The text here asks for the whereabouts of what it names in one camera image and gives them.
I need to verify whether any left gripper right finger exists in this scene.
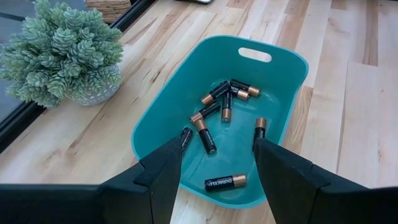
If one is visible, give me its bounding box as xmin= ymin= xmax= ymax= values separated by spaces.
xmin=253 ymin=138 xmax=368 ymax=224

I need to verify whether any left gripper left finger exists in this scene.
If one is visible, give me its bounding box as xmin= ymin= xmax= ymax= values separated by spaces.
xmin=99 ymin=136 xmax=183 ymax=224

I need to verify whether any black AA battery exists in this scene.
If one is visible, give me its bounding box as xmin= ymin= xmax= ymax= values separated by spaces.
xmin=180 ymin=126 xmax=194 ymax=154
xmin=204 ymin=174 xmax=248 ymax=193
xmin=229 ymin=78 xmax=262 ymax=98
xmin=201 ymin=80 xmax=231 ymax=106

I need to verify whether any black copper Duracell battery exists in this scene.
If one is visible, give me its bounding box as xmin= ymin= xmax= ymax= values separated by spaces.
xmin=251 ymin=117 xmax=268 ymax=153

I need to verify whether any teal plastic bin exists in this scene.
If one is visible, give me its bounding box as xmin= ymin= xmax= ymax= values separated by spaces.
xmin=131 ymin=34 xmax=310 ymax=210

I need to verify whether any green artificial succulent plant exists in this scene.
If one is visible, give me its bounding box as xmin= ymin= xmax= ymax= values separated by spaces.
xmin=0 ymin=0 xmax=124 ymax=109

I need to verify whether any wicker basket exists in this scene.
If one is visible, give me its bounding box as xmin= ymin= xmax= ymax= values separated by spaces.
xmin=84 ymin=0 xmax=132 ymax=24

